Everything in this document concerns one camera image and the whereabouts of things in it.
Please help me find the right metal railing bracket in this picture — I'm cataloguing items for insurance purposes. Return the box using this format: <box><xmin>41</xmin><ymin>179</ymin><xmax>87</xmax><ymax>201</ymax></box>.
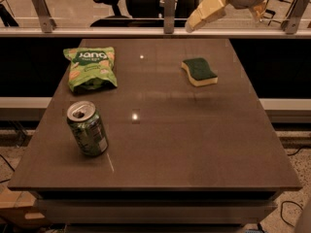
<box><xmin>281</xmin><ymin>0</ymin><xmax>310</xmax><ymax>34</ymax></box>

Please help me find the green snack bag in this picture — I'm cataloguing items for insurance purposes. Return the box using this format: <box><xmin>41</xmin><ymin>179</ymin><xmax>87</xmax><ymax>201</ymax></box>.
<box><xmin>63</xmin><ymin>47</ymin><xmax>118</xmax><ymax>92</ymax></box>

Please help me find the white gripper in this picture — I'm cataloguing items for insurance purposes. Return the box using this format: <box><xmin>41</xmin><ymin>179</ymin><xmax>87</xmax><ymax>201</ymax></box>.
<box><xmin>185</xmin><ymin>0</ymin><xmax>267</xmax><ymax>33</ymax></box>

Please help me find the wooden chair in background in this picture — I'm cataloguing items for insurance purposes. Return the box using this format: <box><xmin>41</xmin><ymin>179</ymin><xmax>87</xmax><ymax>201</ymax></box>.
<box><xmin>262</xmin><ymin>0</ymin><xmax>294</xmax><ymax>23</ymax></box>

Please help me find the metal railing bracket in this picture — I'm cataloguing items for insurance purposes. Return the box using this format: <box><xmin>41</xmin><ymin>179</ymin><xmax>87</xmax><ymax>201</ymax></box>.
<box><xmin>31</xmin><ymin>0</ymin><xmax>56</xmax><ymax>33</ymax></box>
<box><xmin>281</xmin><ymin>0</ymin><xmax>310</xmax><ymax>34</ymax></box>
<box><xmin>163</xmin><ymin>0</ymin><xmax>175</xmax><ymax>34</ymax></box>

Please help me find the black cable on floor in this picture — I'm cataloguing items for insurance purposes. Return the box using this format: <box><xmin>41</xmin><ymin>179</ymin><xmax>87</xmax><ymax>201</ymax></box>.
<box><xmin>279</xmin><ymin>200</ymin><xmax>305</xmax><ymax>228</ymax></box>

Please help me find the left metal railing bracket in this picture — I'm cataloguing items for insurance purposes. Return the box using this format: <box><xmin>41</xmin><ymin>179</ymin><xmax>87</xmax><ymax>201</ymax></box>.
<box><xmin>31</xmin><ymin>0</ymin><xmax>56</xmax><ymax>33</ymax></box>

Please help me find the green soda can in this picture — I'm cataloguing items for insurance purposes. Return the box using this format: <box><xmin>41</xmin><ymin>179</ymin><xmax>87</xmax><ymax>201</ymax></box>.
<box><xmin>67</xmin><ymin>101</ymin><xmax>109</xmax><ymax>156</ymax></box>

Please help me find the middle metal railing bracket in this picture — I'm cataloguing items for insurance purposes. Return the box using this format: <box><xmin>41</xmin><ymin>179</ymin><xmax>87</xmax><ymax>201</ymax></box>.
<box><xmin>163</xmin><ymin>0</ymin><xmax>175</xmax><ymax>34</ymax></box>

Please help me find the green and yellow sponge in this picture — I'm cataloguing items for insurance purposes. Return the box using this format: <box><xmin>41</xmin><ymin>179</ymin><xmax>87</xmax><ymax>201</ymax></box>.
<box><xmin>182</xmin><ymin>57</ymin><xmax>218</xmax><ymax>87</ymax></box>

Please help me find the cardboard box under table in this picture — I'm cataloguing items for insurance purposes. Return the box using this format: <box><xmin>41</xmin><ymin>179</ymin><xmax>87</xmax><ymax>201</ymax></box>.
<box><xmin>0</xmin><ymin>188</ymin><xmax>50</xmax><ymax>229</ymax></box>

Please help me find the black office chair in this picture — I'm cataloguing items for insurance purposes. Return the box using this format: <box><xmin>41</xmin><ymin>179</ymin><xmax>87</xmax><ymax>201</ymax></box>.
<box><xmin>90</xmin><ymin>0</ymin><xmax>199</xmax><ymax>27</ymax></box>

